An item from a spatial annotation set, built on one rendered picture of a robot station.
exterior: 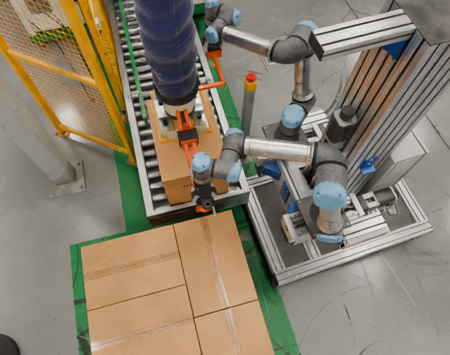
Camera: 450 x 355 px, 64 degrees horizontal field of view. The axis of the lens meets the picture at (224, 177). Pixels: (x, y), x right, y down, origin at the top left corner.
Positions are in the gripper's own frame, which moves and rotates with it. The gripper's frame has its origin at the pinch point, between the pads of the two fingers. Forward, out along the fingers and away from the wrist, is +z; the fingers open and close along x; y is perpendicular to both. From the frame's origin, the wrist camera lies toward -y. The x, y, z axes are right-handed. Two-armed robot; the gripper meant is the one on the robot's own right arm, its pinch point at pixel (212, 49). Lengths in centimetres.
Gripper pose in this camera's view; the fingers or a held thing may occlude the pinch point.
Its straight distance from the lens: 221.1
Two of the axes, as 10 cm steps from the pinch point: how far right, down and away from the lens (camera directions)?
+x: 9.7, -2.2, 1.2
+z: -0.1, 4.4, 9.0
